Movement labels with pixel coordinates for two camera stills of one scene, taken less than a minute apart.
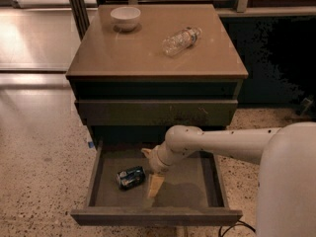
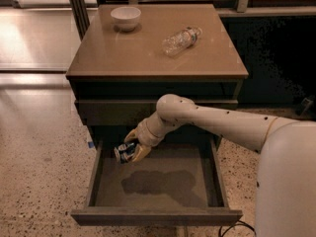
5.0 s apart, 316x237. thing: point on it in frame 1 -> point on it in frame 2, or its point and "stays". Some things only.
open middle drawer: x=191 y=192 stays
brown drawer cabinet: x=142 y=69 stays
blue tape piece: x=91 y=144 stays
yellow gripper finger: x=155 y=182 -> x=140 y=151
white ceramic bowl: x=125 y=18 stays
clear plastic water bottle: x=181 y=40 stays
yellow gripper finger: x=146 y=151 -> x=132 y=134
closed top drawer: x=156 y=113 stays
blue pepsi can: x=130 y=178 -> x=124 y=152
